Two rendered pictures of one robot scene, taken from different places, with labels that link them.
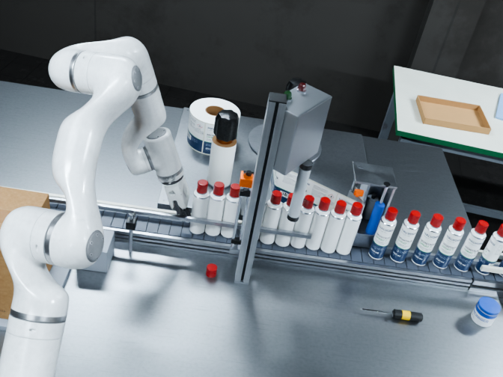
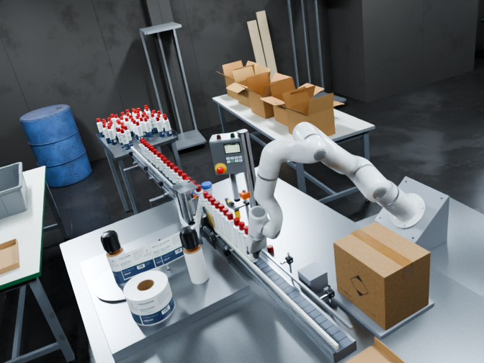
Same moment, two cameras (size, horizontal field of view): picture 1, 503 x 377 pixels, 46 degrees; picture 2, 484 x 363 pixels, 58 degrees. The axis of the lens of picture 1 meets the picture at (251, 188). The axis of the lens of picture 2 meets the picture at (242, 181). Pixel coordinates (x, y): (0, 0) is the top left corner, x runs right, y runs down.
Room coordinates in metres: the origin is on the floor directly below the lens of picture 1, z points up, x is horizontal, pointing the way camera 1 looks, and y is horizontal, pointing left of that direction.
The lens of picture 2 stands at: (2.07, 1.87, 2.24)
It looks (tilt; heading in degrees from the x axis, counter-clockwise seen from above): 26 degrees down; 250
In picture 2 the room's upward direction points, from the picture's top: 10 degrees counter-clockwise
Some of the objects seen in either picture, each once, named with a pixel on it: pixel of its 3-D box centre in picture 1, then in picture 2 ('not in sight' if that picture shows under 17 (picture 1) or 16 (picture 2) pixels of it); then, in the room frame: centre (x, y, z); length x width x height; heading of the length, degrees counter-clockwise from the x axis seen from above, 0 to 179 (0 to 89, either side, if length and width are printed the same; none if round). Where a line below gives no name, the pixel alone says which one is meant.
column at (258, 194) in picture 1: (257, 199); (252, 190); (1.32, -0.02, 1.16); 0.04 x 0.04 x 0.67; 4
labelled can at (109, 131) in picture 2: not in sight; (130, 124); (1.52, -2.45, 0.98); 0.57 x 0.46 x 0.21; 4
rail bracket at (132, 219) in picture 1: (132, 229); (287, 269); (1.37, 0.35, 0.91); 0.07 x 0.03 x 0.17; 4
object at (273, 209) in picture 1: (272, 217); (228, 225); (1.47, -0.08, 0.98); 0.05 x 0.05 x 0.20
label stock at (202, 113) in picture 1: (213, 126); (149, 297); (2.00, 0.20, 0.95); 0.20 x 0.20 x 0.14
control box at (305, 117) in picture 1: (293, 128); (230, 153); (1.39, -0.08, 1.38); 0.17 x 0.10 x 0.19; 149
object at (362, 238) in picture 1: (364, 206); (190, 205); (1.58, -0.39, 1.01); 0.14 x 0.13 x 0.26; 94
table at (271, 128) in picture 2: not in sight; (283, 142); (0.02, -2.15, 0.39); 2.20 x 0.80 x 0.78; 87
